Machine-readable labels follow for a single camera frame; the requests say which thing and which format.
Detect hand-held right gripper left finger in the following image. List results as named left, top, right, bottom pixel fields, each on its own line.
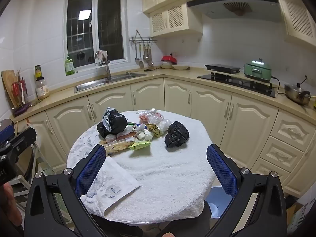
left=24, top=144, right=109, bottom=237

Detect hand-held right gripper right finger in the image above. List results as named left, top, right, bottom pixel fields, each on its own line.
left=206, top=144, right=288, bottom=237

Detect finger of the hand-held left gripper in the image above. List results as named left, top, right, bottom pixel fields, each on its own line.
left=0, top=126, right=37, bottom=157
left=0, top=119, right=16, bottom=145

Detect light blue plastic bin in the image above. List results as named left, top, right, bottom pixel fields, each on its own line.
left=206, top=186, right=237, bottom=219

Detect brown blue bar packet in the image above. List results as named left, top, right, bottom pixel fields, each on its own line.
left=116, top=131, right=137, bottom=141

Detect yellow snack packet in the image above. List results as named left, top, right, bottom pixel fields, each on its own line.
left=146, top=123, right=161, bottom=138

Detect clear bag red print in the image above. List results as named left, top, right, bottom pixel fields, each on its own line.
left=138, top=108, right=165, bottom=125

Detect person's left hand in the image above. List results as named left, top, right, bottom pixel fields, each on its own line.
left=0, top=183, right=23, bottom=228

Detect white metal rack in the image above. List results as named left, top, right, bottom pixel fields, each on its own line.
left=10, top=141, right=53, bottom=203

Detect purple utensil holder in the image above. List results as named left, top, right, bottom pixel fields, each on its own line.
left=13, top=102, right=32, bottom=117

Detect clear cracker packet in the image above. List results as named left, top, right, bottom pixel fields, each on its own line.
left=100, top=138, right=139, bottom=156

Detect knife block with utensils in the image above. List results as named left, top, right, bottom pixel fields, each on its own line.
left=11, top=69, right=31, bottom=106

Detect wooden cutting board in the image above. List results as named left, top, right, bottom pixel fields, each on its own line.
left=1, top=70, right=20, bottom=108

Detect large black plastic bag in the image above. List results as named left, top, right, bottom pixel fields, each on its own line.
left=97, top=107, right=127, bottom=137

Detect large clear jar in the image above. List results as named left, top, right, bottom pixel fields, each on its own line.
left=35, top=77, right=50, bottom=100

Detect cream packet red characters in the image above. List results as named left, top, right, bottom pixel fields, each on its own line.
left=128, top=140, right=151, bottom=151

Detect white towel tablecloth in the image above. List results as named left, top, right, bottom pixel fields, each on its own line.
left=66, top=110, right=223, bottom=225

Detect small black plastic bag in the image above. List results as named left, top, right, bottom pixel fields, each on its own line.
left=165, top=121, right=190, bottom=149

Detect cream kitchen base cabinets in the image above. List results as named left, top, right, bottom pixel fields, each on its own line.
left=15, top=76, right=316, bottom=198

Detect crumpled white tissue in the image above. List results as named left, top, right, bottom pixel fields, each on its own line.
left=136, top=125, right=153, bottom=141

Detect green dish soap bottle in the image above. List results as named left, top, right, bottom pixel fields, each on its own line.
left=65, top=54, right=75, bottom=76

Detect steel sink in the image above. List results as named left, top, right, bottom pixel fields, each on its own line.
left=74, top=72, right=148, bottom=93

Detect black glass gas stove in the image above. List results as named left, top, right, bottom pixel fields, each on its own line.
left=197, top=73, right=276, bottom=98

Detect cardboard box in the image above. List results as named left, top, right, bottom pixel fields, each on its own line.
left=286, top=195, right=316, bottom=235

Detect metal faucet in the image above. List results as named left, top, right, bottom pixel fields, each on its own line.
left=95, top=52, right=112, bottom=83

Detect black induction cooktop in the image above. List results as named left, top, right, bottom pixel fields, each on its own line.
left=204, top=64, right=241, bottom=74

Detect green electric cooker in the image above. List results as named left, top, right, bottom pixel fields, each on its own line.
left=244, top=58, right=272, bottom=83

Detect steel wok with lid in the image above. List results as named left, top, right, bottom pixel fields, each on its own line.
left=284, top=83, right=312, bottom=105

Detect beige kitchen countertop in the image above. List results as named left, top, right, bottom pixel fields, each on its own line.
left=10, top=65, right=316, bottom=122

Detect red pot lid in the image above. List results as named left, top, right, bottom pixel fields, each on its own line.
left=161, top=54, right=177, bottom=65

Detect kitchen window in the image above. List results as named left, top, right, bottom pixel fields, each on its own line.
left=66, top=0, right=127, bottom=70

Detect range hood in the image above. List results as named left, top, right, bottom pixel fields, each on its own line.
left=187, top=0, right=282, bottom=23

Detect black power cable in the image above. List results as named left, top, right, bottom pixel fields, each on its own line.
left=270, top=75, right=308, bottom=95

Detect wall utensil rack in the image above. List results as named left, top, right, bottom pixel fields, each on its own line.
left=129, top=30, right=158, bottom=45

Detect cream lattice wall cabinet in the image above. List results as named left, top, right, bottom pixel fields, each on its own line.
left=149, top=0, right=203, bottom=38

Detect large lattice wall cabinet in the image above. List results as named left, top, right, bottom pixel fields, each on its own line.
left=276, top=0, right=316, bottom=46

